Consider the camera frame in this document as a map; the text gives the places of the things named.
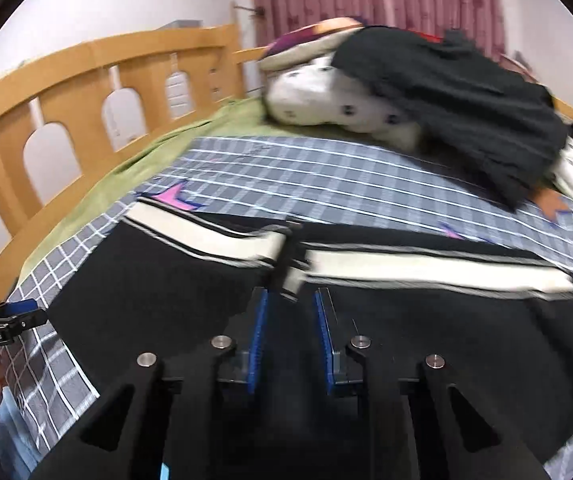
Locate wooden coat rack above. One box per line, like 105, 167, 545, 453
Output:
229, 1, 267, 28

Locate grey checked bedsheet with stars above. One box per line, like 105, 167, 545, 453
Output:
1, 135, 573, 480

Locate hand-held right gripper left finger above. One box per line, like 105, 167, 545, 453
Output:
29, 287, 271, 480

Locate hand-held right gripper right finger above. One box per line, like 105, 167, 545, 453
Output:
313, 287, 552, 480

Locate pile of black clothes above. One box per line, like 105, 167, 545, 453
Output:
331, 25, 572, 211

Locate pink framed board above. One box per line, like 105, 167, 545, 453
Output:
503, 50, 539, 81

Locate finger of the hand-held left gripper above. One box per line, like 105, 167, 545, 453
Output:
0, 299, 50, 333

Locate light blue cloth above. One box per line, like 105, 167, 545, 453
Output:
0, 392, 34, 480

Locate wooden bed frame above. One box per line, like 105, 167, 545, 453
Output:
0, 22, 573, 291

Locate black pants with white stripe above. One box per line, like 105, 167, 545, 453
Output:
46, 200, 573, 466

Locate green blanket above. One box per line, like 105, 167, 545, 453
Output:
16, 97, 292, 281

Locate purple patterned pillow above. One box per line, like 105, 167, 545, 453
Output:
259, 17, 367, 71

